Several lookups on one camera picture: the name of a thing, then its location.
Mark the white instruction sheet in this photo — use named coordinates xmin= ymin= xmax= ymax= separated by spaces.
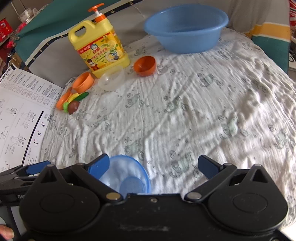
xmin=0 ymin=62 xmax=64 ymax=232

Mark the person's left hand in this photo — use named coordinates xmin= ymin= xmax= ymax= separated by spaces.
xmin=0 ymin=225 xmax=15 ymax=240

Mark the white patterned cloth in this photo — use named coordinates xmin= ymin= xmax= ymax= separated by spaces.
xmin=39 ymin=27 xmax=296 ymax=230

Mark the maroon toy fruit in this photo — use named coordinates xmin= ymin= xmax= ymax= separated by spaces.
xmin=68 ymin=100 xmax=80 ymax=114

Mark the orange round container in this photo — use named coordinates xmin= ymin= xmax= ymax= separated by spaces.
xmin=72 ymin=72 xmax=94 ymax=93

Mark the yellow detergent bottle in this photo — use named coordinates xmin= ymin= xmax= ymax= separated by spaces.
xmin=68 ymin=3 xmax=130 ymax=78

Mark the dark orange small bowl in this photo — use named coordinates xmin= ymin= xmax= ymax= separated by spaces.
xmin=133 ymin=56 xmax=156 ymax=77

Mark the transparent blue bowl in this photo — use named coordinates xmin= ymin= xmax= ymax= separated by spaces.
xmin=99 ymin=155 xmax=151 ymax=197

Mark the yellow toy banana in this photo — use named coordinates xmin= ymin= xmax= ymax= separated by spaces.
xmin=67 ymin=93 xmax=80 ymax=103

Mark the green toy vegetable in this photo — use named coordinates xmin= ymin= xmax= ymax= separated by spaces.
xmin=63 ymin=102 xmax=69 ymax=113

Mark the large blue basin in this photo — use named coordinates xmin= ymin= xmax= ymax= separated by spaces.
xmin=144 ymin=4 xmax=229 ymax=54

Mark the clear plastic bowl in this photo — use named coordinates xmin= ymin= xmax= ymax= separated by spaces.
xmin=97 ymin=66 xmax=125 ymax=91

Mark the dark green toy cucumber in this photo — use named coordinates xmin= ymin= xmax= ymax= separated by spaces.
xmin=74 ymin=92 xmax=89 ymax=101

